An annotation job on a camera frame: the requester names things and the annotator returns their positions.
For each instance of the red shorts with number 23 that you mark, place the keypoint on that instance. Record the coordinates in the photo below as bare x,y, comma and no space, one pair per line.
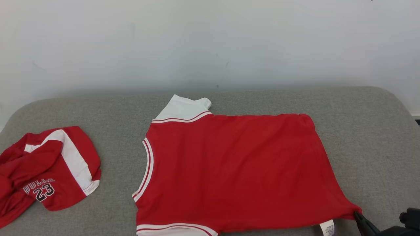
65,196

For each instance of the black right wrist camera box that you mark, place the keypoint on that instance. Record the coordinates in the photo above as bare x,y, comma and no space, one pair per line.
411,218

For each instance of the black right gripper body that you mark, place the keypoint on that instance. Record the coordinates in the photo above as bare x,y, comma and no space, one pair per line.
403,232

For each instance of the red white-sleeved basketball jersey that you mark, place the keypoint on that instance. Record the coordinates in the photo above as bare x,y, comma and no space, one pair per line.
229,164

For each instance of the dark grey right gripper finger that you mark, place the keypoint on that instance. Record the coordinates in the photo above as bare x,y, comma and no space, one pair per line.
366,227

